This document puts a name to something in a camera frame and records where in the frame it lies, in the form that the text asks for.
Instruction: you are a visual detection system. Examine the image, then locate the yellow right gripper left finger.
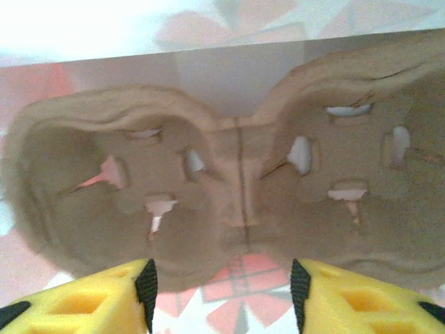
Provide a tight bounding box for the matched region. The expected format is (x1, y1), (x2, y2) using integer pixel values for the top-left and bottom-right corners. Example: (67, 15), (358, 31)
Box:
(0, 259), (159, 334)

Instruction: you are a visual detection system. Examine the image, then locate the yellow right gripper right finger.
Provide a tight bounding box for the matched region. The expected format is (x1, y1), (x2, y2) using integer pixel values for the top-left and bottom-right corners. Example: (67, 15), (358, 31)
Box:
(291, 259), (445, 334)

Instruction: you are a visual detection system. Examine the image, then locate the brown pulp cup carrier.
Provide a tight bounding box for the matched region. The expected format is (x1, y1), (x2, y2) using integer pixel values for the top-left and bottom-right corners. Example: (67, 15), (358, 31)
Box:
(0, 29), (445, 293)

